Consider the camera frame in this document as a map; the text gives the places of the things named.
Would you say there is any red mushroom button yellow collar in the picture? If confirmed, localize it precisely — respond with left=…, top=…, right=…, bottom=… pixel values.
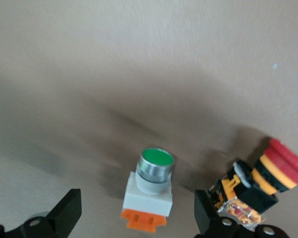
left=207, top=137, right=298, bottom=233

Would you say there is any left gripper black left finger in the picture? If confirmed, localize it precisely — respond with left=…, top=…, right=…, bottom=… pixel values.
left=3, top=188, right=82, bottom=238

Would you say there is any green push button orange base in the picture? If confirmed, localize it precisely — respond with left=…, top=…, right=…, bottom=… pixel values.
left=120, top=147, right=175, bottom=234

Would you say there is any brown table cover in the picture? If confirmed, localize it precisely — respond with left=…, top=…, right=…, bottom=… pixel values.
left=0, top=0, right=298, bottom=238

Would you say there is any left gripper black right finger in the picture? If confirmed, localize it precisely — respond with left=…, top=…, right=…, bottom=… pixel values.
left=194, top=189, right=254, bottom=238

